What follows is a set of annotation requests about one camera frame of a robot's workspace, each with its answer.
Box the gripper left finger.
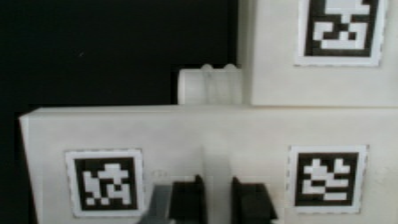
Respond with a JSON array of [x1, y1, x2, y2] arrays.
[[137, 176, 207, 224]]

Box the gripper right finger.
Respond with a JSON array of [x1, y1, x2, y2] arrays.
[[232, 178, 278, 224]]

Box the white cabinet body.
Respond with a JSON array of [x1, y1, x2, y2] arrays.
[[178, 64, 244, 105]]

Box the white cabinet door panel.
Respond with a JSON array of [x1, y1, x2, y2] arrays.
[[20, 106, 398, 224], [239, 0, 398, 107]]

